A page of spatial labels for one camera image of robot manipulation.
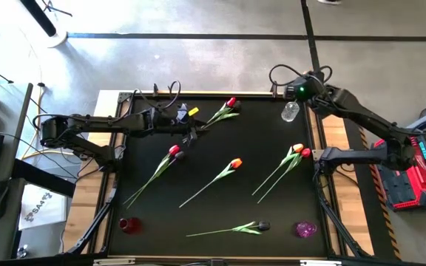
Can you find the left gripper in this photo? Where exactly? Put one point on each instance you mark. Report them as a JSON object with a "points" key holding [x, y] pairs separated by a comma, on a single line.
{"points": [[168, 123]]}

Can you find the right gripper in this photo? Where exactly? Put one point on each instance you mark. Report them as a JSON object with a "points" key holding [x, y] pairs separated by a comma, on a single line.
{"points": [[290, 92]]}

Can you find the red artificial tulip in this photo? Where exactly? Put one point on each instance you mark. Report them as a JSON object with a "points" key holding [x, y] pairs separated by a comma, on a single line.
{"points": [[305, 152], [174, 149], [231, 102]]}

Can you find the orange artificial tulip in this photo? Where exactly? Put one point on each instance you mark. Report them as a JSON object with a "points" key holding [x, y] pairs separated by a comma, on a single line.
{"points": [[236, 163], [298, 147]]}

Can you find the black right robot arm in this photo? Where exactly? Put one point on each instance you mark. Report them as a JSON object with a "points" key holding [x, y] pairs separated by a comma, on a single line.
{"points": [[361, 114]]}

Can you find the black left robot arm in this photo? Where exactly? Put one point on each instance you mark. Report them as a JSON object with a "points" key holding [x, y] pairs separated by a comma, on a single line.
{"points": [[98, 123]]}

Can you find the clear glass vase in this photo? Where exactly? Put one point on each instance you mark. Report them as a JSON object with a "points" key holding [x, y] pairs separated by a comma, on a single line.
{"points": [[290, 112]]}

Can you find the red glass vase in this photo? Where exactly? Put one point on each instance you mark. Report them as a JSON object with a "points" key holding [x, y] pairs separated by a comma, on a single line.
{"points": [[131, 226]]}

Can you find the purple glass vase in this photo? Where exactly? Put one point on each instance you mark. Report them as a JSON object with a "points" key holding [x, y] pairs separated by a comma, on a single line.
{"points": [[305, 230]]}

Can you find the black clamp hook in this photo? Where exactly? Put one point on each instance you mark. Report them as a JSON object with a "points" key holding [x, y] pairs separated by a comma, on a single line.
{"points": [[274, 90], [155, 90]]}

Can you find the yellow label tag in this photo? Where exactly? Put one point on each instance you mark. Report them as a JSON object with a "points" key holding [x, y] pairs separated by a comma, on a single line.
{"points": [[193, 111]]}

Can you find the crossing black floor tape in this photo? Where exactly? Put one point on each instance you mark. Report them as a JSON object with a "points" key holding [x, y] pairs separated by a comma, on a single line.
{"points": [[312, 44]]}

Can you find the black table mat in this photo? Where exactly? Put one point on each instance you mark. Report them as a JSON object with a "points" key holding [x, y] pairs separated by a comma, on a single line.
{"points": [[235, 199]]}

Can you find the long black floor tape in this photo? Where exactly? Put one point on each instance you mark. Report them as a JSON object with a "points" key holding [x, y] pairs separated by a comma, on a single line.
{"points": [[198, 36]]}

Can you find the person's shoe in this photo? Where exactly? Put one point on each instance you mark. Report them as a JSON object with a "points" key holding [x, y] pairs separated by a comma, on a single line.
{"points": [[329, 1]]}

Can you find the red black tool case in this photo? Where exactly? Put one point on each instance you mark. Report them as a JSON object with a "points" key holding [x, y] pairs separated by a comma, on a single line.
{"points": [[412, 184]]}

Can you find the black desk support beam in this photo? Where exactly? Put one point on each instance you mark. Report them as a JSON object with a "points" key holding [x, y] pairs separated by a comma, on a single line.
{"points": [[43, 179]]}

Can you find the white round stand base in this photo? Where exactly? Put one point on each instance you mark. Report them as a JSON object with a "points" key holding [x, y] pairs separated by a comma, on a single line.
{"points": [[59, 40]]}

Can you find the black board with hazard stripe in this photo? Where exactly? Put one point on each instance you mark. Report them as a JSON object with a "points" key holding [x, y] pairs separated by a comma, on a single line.
{"points": [[375, 247]]}

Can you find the black thin stand legs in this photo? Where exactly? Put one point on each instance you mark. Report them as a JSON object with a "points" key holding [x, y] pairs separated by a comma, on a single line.
{"points": [[49, 7]]}

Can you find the slim stand pole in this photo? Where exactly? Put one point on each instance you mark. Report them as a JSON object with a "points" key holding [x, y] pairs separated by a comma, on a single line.
{"points": [[40, 16]]}

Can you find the small silver metal object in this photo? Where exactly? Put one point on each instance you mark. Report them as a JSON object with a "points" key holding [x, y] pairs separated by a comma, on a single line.
{"points": [[22, 252]]}

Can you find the grey side desk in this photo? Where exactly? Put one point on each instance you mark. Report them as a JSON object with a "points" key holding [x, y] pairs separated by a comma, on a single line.
{"points": [[2, 229]]}

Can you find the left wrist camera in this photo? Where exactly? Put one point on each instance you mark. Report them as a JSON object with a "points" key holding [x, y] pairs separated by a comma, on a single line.
{"points": [[182, 114]]}

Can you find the black corner bracket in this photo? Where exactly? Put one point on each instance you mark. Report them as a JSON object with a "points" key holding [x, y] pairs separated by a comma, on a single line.
{"points": [[123, 97]]}

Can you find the black diagonal frame brace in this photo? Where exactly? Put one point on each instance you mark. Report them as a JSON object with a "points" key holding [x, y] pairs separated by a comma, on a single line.
{"points": [[340, 229], [94, 225]]}

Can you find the black aluminium table frame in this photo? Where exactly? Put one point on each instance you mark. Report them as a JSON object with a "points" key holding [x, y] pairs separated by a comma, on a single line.
{"points": [[105, 242]]}

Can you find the silver metal bracket plate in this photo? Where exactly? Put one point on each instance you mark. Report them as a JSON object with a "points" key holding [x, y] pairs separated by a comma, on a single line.
{"points": [[320, 263], [113, 262]]}

